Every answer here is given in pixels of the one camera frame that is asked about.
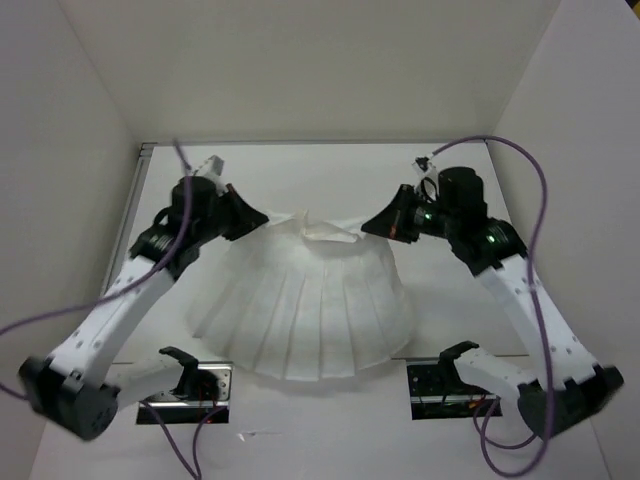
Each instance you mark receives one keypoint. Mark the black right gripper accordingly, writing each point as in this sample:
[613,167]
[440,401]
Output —
[392,220]

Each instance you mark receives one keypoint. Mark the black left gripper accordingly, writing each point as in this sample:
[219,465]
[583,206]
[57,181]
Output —
[247,217]

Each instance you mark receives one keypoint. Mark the white fabric skirt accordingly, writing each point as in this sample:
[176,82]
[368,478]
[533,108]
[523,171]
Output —
[304,301]

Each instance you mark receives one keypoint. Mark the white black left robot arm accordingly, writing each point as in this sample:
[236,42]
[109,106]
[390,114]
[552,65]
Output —
[73,386]

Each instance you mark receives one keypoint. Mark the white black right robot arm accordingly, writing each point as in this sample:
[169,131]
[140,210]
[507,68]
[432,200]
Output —
[566,384]

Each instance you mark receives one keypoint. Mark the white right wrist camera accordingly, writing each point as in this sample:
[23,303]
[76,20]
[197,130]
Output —
[425,170]

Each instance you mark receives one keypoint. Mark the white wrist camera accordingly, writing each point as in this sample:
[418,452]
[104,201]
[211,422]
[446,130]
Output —
[425,170]
[212,169]

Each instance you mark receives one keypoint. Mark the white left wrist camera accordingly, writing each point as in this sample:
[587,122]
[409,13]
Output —
[212,169]

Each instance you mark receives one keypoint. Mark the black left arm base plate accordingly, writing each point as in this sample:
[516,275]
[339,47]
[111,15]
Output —
[208,400]

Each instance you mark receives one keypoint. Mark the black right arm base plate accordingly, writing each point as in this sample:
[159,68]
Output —
[431,399]

